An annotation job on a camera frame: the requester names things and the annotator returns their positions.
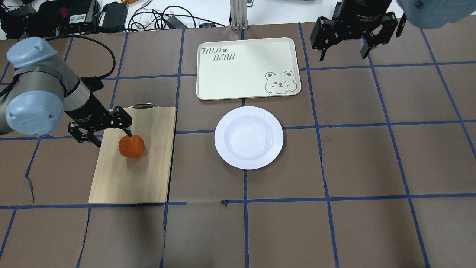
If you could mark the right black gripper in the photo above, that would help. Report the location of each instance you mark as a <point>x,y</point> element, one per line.
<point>366,15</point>

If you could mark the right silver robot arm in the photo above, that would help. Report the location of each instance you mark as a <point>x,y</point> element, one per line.
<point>429,14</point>

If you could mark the cream bear tray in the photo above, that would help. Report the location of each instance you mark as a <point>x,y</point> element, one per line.
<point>252,68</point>

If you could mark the black computer box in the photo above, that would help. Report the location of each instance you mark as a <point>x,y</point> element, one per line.
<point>63,17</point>

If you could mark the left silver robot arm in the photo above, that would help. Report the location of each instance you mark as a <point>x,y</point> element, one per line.
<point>44,87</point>

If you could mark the white round plate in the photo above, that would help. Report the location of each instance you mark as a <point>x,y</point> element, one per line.
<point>249,137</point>

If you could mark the flat black power brick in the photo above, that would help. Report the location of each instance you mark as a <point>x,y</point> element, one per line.
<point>114,17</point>

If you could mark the orange fruit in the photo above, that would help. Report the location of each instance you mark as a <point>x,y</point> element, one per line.
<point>131,146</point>

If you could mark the wooden cutting board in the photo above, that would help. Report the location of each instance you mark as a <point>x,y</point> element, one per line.
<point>136,169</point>

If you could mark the aluminium frame post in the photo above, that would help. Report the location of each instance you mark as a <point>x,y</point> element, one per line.
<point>239,14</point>

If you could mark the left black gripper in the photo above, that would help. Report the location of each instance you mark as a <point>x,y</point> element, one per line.
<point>86,108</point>

